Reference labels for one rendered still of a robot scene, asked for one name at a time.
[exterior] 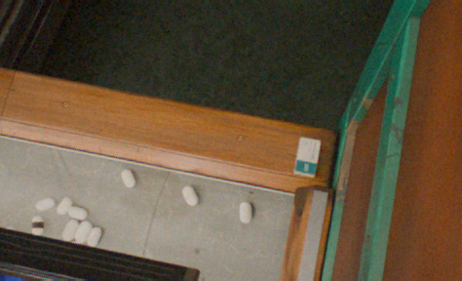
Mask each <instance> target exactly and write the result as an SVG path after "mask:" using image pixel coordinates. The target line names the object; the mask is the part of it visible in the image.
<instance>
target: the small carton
mask: <svg viewBox="0 0 462 281"><path fill-rule="evenodd" d="M320 145H321V142H320V141H319V140H311V139H307V138H300V140H299V147H298V152H297V156H296V160H295V169H294V174H299V175H303V176H307V177H311V178H314V177H315V175H316V168H317V163H318V159H319V154H320Z"/></svg>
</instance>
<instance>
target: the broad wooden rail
mask: <svg viewBox="0 0 462 281"><path fill-rule="evenodd" d="M0 136H2V137H6V138H14V139H18V140H22V141H33V142H37V143H41V144H44V145H52V146H57V147H61V148H65V149H73V150H77V151H81V152H85V153H92V154H96V155H100V156H104V157H112V158H116V159H120V160H124V161H132V162H136V163H140V164H144V165H152V166H156V167H160V168H164V169H172V170H176V171H180V172H183V173H187V174H195V175H199V176H203V177H207V178H215V179H219V180H223V181H233V182H237V183H241V184H245V185H253V186H257V187H261V188H265V189H273V190H278V191H282V192H285V193H293V194H295V190H296V189H297V188H298V187H302V186H307V185H321V186H325V187H329V188H330V187H331V179H332V175H333V170H334V165H335V156H336V152H337V147H338V143H339V133H337V132H336V131H333V130H324V129H320V128H316V127H312V126H307V125H299V124H295V123H291V122H288V121H279V120H275V119H271V118H267V117H258V116H254V115H250V114H246V113H238V112H233V111H229V110H225V109H216V108H212V107H208V106H204V105H196V104H192V103H188V102H184V101H175V100H168V99H164V98H155V97H151V96H147V95H143V94H135V93H131V92H126V91H122V90H113V89H109V88H105V87H101V86H93V85H89V84H85V83H80V82H72V81H68V80H64V79H60V78H56V77H48V76H44V75H39V74H35V73H27V72H22V71H18V70H14V69H6V68H2V67H0ZM300 138H307V139H311V140H316V141H320V142H321V145H320V154H319V159H318V163H317V168H316V175H315V177H314V178H311V177H307V176H303V175H299V174H294V169H295V160H296V156H297V152H298V147H299V140H300Z"/></svg>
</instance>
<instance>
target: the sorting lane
mask: <svg viewBox="0 0 462 281"><path fill-rule="evenodd" d="M124 169H130V170H131V171H132V174H133V176H134V178H135V185H134V186H133V187H127V186H126V185H125V184H124V180H123V178H122V177H121V174H122V172H123V170H124ZM187 185H190V186H192V188H193V189H194V190H195V192H196V195H197V197H198V198H199V201H198V203H197V204H196V205H188V202H187V201H186V200H185V198H184V195H183V193H182V191H183V189H184V187H185V186H187ZM294 195H295V194H293V193H285V192H282V191H278V190H273V189H265V188H261V187H257V186H253V185H245V184H241V183H237V182H233V181H223V180H219V179H215V178H207V177H203V176H199V175H195V174H187V173H183V172H180V171H176V170H172V169H164V168H160V167H156V166H152V165H144V164H140V163H136V162H132V161H124V160H120V159H116V158H112V157H104V156H100V155H96V154H92V153H85V152H81V151H77V150H73V149H65V148H61V147H57V146H52V145H44V144H41V143H37V142H33V141H25V140H18V139H14V138H6V137H2V136H0V227H4V228H7V227H9V226H12V227H13V228H14V229H16V230H17V231H21V232H25V233H32V219H33V218H34V217H37V216H39V217H42V218H43V219H44V232H43V233H42V234H41V236H45V237H52V238H56V239H58V240H62V241H66V240H64V237H63V235H62V233H63V232H64V229H65V227H66V226H67V223H68V222H69V221H71V220H76V221H78V222H79V224H80V223H81V222H82V221H89V222H90V223H91V224H92V226H93V228H95V227H99V228H100V229H101V230H102V234H101V236H100V239H99V241H98V242H97V244H96V245H95V246H93V247H97V248H100V249H107V250H111V251H114V252H118V253H125V254H129V255H133V256H137V257H145V258H149V259H152V260H155V261H165V262H169V263H173V264H177V265H184V266H187V267H188V268H189V267H192V268H196V269H199V270H200V277H199V281H280V275H281V271H282V265H283V261H284V252H285V248H286V245H287V241H288V231H289V223H290V218H291V211H292V205H293V199H294ZM48 197H52V198H53V199H54V200H55V201H56V204H55V205H54V207H53V208H51V209H47V210H45V211H39V210H37V209H36V203H37V202H38V201H41V200H44V199H45V198H48ZM64 197H70V198H71V199H72V206H76V207H79V208H82V209H85V210H87V212H88V216H87V217H86V218H85V219H83V220H79V219H76V218H73V217H71V216H69V215H68V212H67V213H65V214H64V215H61V214H60V213H58V211H57V208H58V205H60V202H61V201H62V200H63V199H64ZM244 202H248V203H250V204H251V221H249V222H248V223H243V222H242V221H241V220H240V205H241V204H242V203H244ZM72 206H71V207H72ZM32 234H33V233H32Z"/></svg>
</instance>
